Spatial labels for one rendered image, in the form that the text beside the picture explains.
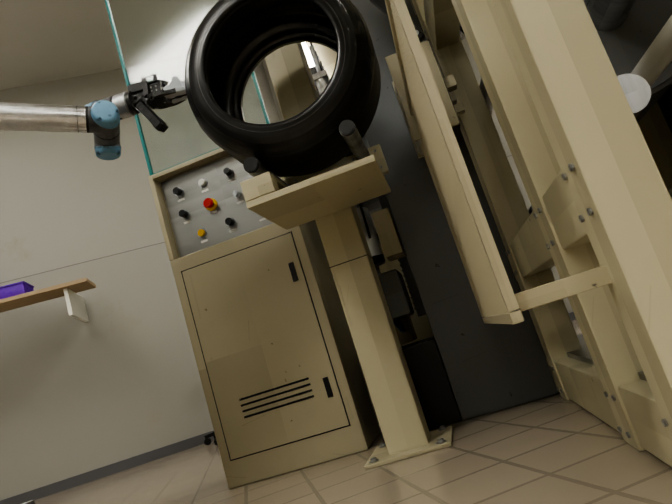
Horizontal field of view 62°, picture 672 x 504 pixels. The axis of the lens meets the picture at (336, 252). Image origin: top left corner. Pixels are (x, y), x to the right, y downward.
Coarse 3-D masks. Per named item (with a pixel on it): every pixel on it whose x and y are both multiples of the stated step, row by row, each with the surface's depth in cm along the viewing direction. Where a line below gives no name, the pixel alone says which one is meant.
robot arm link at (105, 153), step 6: (96, 138) 166; (96, 144) 170; (102, 144) 168; (108, 144) 168; (114, 144) 170; (96, 150) 169; (102, 150) 168; (108, 150) 169; (114, 150) 170; (120, 150) 173; (102, 156) 171; (108, 156) 172; (114, 156) 172
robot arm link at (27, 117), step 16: (0, 112) 149; (16, 112) 150; (32, 112) 152; (48, 112) 153; (64, 112) 154; (80, 112) 156; (96, 112) 156; (112, 112) 157; (0, 128) 151; (16, 128) 152; (32, 128) 153; (48, 128) 155; (64, 128) 156; (80, 128) 157; (96, 128) 159; (112, 128) 160
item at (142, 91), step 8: (144, 80) 170; (160, 80) 170; (128, 88) 173; (136, 88) 172; (144, 88) 169; (152, 88) 170; (160, 88) 169; (128, 96) 170; (136, 96) 173; (144, 96) 169; (128, 104) 170; (136, 104) 173; (152, 104) 171; (160, 104) 172; (168, 104) 173; (136, 112) 173
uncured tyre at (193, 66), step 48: (240, 0) 157; (288, 0) 172; (336, 0) 151; (192, 48) 159; (240, 48) 183; (336, 48) 178; (192, 96) 158; (240, 96) 184; (336, 96) 148; (240, 144) 153; (288, 144) 150; (336, 144) 157
